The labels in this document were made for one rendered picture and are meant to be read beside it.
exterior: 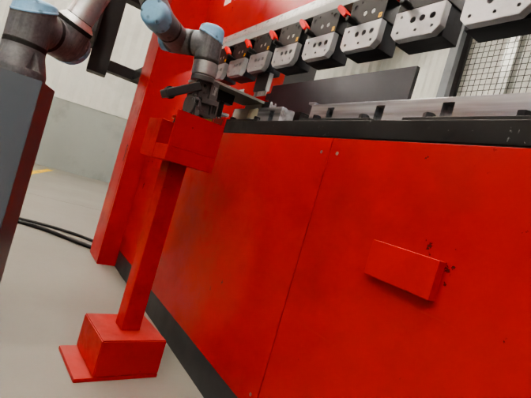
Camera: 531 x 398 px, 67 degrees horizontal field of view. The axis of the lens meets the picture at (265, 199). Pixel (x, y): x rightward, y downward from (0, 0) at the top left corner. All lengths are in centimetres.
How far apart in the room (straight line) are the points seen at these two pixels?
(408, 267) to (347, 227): 20
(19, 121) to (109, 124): 719
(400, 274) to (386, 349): 14
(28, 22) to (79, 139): 717
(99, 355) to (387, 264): 85
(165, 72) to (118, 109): 606
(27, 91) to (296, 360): 101
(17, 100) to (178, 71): 133
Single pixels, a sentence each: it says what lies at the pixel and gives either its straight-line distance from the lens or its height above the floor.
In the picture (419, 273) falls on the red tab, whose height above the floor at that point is 59.
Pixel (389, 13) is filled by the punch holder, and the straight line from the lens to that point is 129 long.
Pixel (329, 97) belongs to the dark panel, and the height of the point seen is 123.
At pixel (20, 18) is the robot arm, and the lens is 140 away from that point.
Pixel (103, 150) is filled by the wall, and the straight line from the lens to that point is 847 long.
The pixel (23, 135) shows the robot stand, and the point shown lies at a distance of 132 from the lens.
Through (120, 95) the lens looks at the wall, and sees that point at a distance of 853.
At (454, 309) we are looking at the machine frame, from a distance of 75.
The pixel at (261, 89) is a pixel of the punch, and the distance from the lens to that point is 172.
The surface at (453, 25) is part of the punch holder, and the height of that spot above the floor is 117.
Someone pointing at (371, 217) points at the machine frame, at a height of 66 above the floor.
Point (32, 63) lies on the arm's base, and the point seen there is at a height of 82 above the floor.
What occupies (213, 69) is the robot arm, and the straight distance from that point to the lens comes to 126.
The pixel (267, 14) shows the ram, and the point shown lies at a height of 138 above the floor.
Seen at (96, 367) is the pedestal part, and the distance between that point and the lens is 132.
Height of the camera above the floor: 65
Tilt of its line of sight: 1 degrees down
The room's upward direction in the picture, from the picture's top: 16 degrees clockwise
